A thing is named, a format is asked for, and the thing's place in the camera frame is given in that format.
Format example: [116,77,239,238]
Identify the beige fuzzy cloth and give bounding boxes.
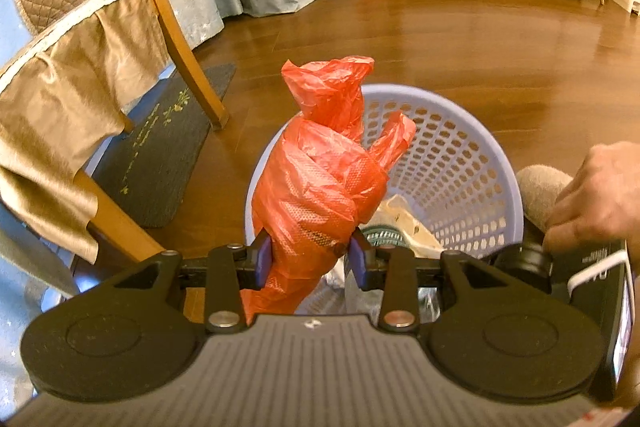
[515,164,573,233]

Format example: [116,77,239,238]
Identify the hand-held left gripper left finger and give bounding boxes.
[115,229,273,334]

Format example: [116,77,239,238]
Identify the red plastic bag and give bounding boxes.
[240,55,417,327]

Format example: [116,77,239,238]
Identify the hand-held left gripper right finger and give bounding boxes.
[348,227,506,333]

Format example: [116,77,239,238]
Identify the wooden chair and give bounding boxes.
[75,0,231,268]

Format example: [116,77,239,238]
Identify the lavender plastic mesh basket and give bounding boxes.
[244,84,525,325]

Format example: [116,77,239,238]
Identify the person's right hand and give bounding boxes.
[542,141,640,278]

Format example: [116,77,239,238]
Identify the clear plastic bottle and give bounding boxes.
[325,227,443,325]

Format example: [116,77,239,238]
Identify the dark floor mat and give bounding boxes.
[92,63,237,229]

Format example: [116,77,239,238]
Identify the beige paper bag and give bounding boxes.
[370,193,446,258]

